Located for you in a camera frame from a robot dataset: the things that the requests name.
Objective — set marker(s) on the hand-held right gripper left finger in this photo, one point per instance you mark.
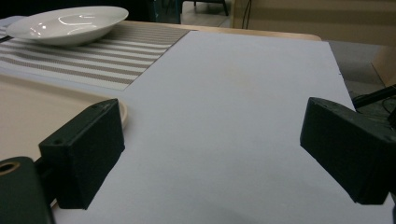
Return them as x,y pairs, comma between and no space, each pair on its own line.
84,149

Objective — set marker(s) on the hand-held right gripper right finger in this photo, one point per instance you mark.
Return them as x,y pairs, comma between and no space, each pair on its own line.
348,146

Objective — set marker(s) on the black stand bar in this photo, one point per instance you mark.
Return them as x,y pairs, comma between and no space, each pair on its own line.
373,95

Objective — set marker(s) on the grey striped placemat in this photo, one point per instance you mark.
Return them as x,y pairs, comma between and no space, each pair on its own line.
102,59

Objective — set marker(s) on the white shallow plate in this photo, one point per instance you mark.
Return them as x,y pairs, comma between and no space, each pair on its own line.
68,28

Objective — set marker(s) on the white paper sheet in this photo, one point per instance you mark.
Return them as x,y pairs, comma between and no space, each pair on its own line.
218,109

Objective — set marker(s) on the dark chair legs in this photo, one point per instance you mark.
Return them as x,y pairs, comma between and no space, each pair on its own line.
218,4

